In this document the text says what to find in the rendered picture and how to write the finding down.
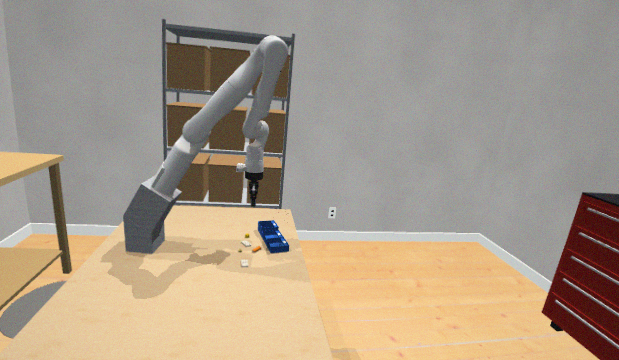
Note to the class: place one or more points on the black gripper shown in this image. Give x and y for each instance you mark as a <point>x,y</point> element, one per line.
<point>253,184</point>

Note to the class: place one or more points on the blue three-compartment bin rack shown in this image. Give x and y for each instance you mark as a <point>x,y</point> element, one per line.
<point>273,241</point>

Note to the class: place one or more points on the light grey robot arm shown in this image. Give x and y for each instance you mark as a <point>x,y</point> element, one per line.
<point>273,52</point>

